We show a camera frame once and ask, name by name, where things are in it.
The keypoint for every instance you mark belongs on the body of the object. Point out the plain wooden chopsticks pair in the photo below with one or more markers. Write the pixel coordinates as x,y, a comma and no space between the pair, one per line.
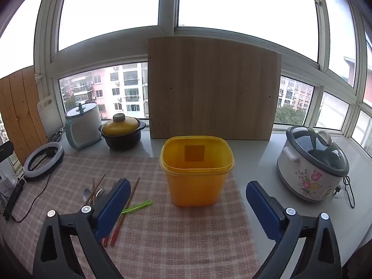
100,182

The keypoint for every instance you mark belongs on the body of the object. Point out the glass slow cooker lid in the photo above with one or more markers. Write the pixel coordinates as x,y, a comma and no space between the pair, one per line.
316,154

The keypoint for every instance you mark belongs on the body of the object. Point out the yellow pot lid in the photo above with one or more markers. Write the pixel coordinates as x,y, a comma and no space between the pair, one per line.
119,126

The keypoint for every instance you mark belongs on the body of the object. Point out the metal fork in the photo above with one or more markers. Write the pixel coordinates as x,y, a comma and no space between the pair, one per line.
100,192

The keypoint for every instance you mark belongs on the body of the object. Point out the white cutting board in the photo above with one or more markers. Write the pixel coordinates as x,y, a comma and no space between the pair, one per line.
51,119

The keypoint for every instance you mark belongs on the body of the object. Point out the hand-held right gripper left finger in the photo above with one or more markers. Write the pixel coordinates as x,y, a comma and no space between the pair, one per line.
112,209

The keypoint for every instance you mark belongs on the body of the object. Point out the green plastic stick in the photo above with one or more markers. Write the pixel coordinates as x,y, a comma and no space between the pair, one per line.
142,204
133,209

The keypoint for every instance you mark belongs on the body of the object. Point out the light wooden board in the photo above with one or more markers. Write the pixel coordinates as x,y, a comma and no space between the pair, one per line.
215,90

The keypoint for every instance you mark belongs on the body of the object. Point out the black phone mount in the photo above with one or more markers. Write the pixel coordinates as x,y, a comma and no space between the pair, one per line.
5,151

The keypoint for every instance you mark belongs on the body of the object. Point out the teal and white rice cooker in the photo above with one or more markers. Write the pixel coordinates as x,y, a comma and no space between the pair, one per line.
82,128

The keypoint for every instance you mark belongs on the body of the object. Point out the black ceramic pot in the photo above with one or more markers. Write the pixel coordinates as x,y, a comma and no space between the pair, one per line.
125,142

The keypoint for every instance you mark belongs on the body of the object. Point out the white power adapter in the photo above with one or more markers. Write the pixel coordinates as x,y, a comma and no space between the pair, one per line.
5,180

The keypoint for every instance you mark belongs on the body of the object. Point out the yellow plastic container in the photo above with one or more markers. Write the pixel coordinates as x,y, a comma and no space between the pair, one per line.
197,186

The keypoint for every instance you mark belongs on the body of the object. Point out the orange wooden panel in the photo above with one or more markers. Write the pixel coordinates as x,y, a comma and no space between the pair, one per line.
17,107

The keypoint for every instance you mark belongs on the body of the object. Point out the white floral slow cooker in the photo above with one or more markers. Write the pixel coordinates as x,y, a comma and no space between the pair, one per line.
293,174

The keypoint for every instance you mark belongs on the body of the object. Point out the white window frame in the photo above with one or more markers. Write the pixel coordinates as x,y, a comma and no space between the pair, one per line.
168,5

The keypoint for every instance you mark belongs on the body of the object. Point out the dark metal tool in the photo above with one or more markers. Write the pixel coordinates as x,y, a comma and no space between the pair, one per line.
58,134

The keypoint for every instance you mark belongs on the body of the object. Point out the pink plaid cloth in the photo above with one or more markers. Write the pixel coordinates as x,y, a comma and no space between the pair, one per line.
174,238

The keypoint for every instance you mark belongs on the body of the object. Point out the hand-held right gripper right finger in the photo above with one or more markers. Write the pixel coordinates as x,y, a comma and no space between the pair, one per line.
261,206

